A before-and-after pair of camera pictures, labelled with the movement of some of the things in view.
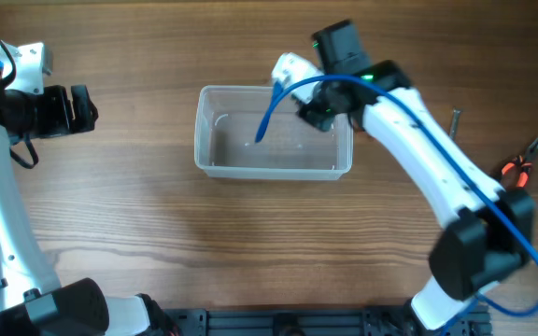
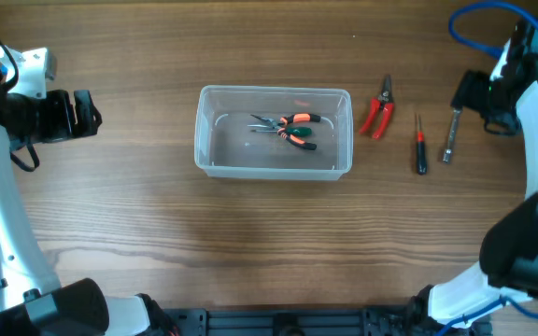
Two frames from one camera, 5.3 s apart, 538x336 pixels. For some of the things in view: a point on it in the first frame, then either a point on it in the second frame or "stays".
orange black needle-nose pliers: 524,162 -> 278,127
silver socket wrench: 454,123 stays
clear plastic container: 226,122 stays
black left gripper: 56,98 stays
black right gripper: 322,119 -> 468,95
